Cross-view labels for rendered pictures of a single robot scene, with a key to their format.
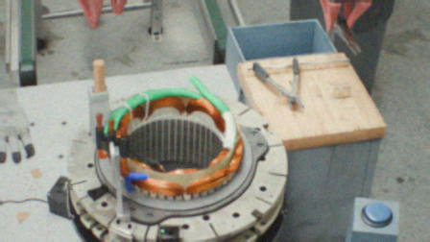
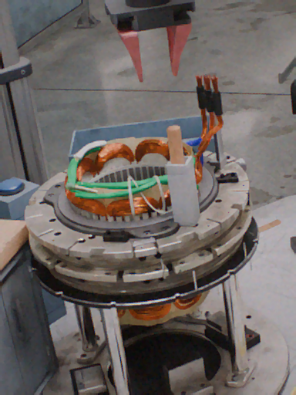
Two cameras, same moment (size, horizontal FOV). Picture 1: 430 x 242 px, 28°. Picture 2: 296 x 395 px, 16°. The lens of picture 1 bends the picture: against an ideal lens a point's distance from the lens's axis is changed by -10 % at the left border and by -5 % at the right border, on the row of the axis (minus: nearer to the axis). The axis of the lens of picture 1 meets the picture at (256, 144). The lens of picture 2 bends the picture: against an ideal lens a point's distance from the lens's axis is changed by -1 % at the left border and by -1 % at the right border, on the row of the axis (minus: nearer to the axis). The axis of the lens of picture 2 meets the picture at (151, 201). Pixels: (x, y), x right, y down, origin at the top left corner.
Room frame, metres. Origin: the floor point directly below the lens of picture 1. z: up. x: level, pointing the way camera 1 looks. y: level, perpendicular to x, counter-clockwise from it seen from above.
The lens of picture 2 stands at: (1.87, 1.03, 1.74)
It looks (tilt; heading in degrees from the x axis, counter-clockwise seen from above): 27 degrees down; 224
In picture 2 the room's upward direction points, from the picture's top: 9 degrees counter-clockwise
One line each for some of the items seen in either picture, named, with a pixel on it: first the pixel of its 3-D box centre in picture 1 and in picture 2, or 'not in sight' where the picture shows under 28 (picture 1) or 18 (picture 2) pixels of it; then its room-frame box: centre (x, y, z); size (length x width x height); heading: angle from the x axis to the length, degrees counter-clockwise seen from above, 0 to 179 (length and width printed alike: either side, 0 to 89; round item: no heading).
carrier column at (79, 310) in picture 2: not in sight; (79, 297); (0.97, -0.01, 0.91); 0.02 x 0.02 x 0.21
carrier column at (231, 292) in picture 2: not in sight; (233, 316); (0.91, 0.24, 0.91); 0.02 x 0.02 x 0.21
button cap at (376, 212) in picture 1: (377, 212); (9, 185); (0.92, -0.18, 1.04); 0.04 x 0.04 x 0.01
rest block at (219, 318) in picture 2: not in sight; (225, 323); (0.84, 0.16, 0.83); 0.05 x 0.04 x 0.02; 77
